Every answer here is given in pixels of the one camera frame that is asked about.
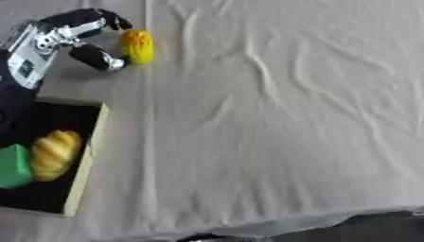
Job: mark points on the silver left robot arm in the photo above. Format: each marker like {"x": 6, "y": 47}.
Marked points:
{"x": 22, "y": 67}

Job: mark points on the tan cardboard box black inside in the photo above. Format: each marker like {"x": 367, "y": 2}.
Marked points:
{"x": 83, "y": 176}

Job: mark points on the yellow toy corn cob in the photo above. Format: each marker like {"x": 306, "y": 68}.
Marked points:
{"x": 137, "y": 46}

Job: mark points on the green block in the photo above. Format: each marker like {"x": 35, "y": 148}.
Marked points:
{"x": 13, "y": 166}

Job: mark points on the golden toy croissant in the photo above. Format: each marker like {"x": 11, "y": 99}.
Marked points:
{"x": 53, "y": 155}

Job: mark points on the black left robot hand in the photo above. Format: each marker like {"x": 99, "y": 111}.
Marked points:
{"x": 87, "y": 53}

